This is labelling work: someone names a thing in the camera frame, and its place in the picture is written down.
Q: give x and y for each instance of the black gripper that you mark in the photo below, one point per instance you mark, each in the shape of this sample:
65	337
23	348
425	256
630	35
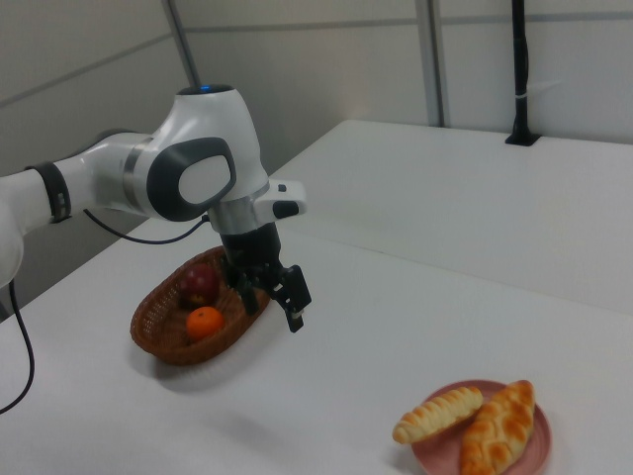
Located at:
252	252

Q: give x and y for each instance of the red toy apple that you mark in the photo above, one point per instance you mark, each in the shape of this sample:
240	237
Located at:
200	284

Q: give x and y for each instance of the orange toy mandarin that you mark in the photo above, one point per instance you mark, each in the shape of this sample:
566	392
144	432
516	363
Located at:
205	324

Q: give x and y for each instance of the striped toy bread roll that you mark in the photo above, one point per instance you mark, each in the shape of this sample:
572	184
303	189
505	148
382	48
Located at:
435	413

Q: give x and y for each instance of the braided golden toy bread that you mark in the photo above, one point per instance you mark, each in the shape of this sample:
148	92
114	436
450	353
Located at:
499	430

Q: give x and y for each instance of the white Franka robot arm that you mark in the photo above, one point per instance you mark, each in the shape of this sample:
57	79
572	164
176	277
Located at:
207	128

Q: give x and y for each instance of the brown woven basket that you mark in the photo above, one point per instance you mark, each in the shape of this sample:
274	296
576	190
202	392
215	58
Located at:
158	309

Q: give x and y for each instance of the pink plate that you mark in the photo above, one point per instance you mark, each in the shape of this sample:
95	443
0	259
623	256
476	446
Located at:
437	457

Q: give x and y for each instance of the black pole with clamp base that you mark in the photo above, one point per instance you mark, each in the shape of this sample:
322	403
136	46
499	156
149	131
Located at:
520	74

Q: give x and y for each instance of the grey partition post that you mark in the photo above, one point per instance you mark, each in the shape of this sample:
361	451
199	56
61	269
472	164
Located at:
183	39
435	64

